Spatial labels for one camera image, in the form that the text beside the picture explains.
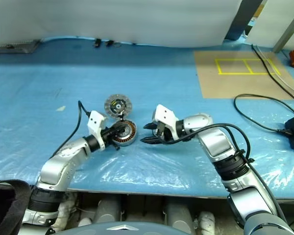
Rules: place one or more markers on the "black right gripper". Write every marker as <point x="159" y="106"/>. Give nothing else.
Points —
<point x="165" y="135"/>

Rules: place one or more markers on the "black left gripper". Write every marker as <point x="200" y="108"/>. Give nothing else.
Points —
<point x="107" y="139"/>

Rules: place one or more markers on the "silver motor housing copper windings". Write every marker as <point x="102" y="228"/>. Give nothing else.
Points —
<point x="128" y="137"/>

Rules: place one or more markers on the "round silver motor lid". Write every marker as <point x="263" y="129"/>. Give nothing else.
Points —
<point x="117" y="105"/>

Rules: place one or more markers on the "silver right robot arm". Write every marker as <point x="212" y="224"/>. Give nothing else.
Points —
<point x="218" y="144"/>

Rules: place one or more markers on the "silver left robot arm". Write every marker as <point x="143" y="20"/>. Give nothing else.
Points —
<point x="56" y="169"/>

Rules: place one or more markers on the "blue plastic table cover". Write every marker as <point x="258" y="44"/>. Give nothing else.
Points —
<point x="149" y="80"/>

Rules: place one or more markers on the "small pale tape scrap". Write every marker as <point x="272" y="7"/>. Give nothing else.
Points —
<point x="61" y="108"/>

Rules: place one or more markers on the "grey rounded cylinder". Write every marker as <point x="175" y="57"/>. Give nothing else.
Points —
<point x="107" y="210"/>
<point x="177" y="218"/>

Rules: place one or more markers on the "brown cardboard sheet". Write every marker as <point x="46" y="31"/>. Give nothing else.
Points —
<point x="210" y="80"/>

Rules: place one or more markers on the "white wrapped cylinder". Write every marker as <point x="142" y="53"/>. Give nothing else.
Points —
<point x="65" y="210"/>
<point x="206" y="220"/>

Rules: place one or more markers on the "grey robot torso cover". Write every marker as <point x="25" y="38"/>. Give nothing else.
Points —
<point x="100" y="230"/>

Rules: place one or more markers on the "small black clip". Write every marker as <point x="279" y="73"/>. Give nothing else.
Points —
<point x="97" y="43"/>

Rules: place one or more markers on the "white backdrop board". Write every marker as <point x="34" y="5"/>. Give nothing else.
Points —
<point x="112" y="19"/>

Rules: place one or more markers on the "grey flat ribbed panel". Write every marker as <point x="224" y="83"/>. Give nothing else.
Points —
<point x="14" y="47"/>

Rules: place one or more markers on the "dark upright panel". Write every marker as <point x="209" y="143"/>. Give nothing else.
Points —
<point x="240" y="19"/>

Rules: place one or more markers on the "clear plastic tube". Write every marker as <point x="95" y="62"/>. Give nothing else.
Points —
<point x="287" y="84"/>

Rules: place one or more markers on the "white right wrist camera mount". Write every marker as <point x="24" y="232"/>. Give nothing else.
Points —
<point x="164" y="113"/>

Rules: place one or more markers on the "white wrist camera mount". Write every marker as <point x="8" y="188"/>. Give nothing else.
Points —
<point x="95" y="122"/>
<point x="164" y="113"/>

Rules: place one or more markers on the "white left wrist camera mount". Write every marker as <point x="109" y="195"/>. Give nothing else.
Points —
<point x="95" y="122"/>

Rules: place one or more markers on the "grey metal post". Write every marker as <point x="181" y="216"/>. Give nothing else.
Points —
<point x="287" y="29"/>

